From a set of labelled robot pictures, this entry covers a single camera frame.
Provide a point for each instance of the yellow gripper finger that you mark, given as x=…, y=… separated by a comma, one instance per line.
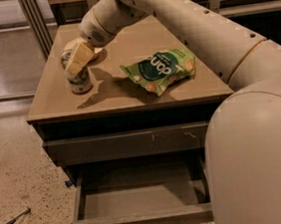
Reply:
x=80, y=56

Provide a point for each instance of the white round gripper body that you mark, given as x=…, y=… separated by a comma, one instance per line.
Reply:
x=91, y=29

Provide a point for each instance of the green white 7up can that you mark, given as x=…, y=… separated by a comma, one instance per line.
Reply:
x=79, y=80

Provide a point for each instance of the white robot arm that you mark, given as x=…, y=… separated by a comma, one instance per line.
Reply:
x=243, y=140

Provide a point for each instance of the grey drawer cabinet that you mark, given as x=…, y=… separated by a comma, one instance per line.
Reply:
x=115, y=103

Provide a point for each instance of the closed grey top drawer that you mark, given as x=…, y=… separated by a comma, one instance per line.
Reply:
x=127, y=144

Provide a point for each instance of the open grey middle drawer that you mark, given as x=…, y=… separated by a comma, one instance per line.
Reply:
x=161, y=189

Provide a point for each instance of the white paper bowl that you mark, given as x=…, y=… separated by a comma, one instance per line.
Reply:
x=71, y=45

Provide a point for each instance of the green snack chip bag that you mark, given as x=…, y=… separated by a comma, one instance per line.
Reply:
x=159, y=71

